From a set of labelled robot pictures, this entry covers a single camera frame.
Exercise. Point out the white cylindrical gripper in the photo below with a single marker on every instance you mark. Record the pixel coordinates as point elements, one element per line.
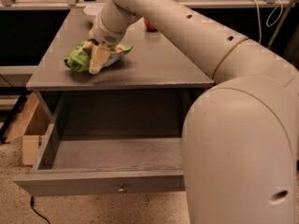
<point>104,34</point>

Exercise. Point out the green rice chip bag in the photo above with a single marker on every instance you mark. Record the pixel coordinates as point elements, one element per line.
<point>79,58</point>

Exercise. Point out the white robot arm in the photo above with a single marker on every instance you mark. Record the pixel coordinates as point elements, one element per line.
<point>240,138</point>

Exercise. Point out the grey open top drawer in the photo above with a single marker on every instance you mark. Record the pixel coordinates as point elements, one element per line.
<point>95,158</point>

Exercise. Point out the metal drawer knob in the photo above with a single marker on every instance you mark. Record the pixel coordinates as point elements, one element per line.
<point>121,189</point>

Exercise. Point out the white ceramic bowl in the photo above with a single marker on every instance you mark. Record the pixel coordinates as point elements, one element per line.
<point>92,10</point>

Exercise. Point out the red apple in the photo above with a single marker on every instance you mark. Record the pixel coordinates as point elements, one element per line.
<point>149,26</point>

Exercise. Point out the grey wooden cabinet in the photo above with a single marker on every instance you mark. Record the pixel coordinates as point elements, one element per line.
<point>144,84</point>

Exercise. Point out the light wooden block stand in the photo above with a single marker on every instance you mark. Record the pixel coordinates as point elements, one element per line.
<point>29,126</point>

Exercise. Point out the thin metal pole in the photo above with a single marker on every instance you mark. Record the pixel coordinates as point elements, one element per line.
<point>278,16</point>

